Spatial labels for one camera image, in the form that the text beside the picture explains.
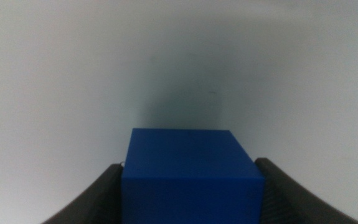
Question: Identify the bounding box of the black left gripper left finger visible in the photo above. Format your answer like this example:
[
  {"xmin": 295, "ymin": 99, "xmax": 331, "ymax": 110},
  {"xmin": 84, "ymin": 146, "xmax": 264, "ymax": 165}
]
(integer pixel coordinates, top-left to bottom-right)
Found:
[{"xmin": 41, "ymin": 163, "xmax": 124, "ymax": 224}]

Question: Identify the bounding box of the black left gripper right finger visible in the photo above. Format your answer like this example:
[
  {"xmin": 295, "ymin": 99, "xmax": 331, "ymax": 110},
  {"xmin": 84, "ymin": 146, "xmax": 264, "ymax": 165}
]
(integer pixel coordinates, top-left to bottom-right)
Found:
[{"xmin": 255, "ymin": 157, "xmax": 358, "ymax": 224}]

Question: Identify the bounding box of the blue cube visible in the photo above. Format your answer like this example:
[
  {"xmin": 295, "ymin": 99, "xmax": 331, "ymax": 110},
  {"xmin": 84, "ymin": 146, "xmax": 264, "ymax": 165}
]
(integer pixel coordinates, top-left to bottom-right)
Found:
[{"xmin": 121, "ymin": 128, "xmax": 266, "ymax": 224}]

